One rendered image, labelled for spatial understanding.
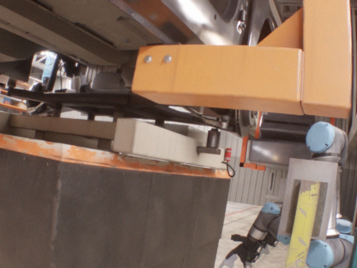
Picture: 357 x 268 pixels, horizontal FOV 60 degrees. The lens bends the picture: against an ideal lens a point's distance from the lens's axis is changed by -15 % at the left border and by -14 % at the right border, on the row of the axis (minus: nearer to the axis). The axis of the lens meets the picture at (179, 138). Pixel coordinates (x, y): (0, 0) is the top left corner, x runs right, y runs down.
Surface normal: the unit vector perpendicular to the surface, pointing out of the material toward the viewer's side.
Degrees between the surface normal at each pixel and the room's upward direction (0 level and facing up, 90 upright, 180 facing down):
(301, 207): 90
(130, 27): 138
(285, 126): 64
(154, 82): 90
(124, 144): 90
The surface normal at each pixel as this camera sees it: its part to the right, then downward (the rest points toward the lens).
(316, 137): -0.77, -0.29
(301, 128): -0.31, -0.54
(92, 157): 0.90, 0.10
